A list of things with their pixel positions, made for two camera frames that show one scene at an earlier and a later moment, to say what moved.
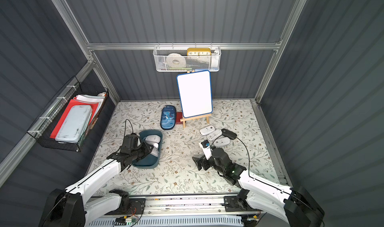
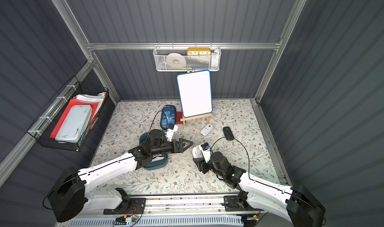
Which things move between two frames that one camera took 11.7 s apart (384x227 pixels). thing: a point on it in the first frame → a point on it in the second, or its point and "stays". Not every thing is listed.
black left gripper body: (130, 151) → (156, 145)
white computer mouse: (207, 130) stays
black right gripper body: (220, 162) stays
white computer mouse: (213, 135) → (197, 152)
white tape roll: (175, 60) stays
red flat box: (179, 115) stays
